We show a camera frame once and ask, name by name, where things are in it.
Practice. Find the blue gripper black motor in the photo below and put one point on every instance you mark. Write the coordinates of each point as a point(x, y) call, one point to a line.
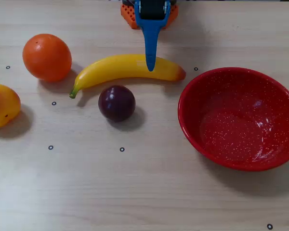
point(151, 25)

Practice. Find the yellow toy banana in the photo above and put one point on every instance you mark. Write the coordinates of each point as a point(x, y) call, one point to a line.
point(115, 68)

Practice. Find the orange robot base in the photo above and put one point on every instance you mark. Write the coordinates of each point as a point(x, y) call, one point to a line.
point(128, 14)

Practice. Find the red speckled bowl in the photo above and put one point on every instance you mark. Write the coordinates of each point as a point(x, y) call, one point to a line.
point(231, 134)

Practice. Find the dark purple toy plum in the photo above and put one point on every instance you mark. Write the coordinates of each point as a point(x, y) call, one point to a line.
point(116, 103)

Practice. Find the orange toy fruit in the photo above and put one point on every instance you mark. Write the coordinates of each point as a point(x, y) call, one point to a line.
point(47, 57)

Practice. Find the yellow orange toy peach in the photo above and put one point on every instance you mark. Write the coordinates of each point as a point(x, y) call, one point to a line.
point(2, 106)

